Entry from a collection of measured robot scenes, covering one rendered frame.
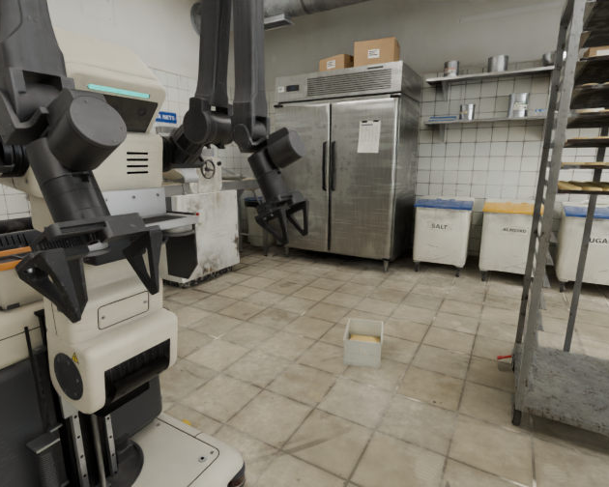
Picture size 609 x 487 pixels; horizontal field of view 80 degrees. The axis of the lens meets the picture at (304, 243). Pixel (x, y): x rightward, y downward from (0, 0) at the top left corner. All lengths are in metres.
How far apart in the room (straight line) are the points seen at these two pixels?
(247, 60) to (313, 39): 4.45
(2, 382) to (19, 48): 0.79
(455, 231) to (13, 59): 3.68
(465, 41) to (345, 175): 1.88
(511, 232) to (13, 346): 3.61
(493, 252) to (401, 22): 2.72
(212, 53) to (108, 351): 0.65
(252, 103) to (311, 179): 3.25
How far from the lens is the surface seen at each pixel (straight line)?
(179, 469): 1.30
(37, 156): 0.51
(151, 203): 0.86
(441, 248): 3.95
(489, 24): 4.66
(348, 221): 3.89
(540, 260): 1.68
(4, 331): 1.08
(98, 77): 0.76
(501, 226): 3.84
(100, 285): 0.89
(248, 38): 0.84
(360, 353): 2.20
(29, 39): 0.54
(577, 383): 2.21
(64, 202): 0.48
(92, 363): 0.85
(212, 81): 0.89
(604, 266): 3.97
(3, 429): 1.17
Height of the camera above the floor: 1.16
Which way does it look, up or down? 13 degrees down
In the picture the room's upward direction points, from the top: straight up
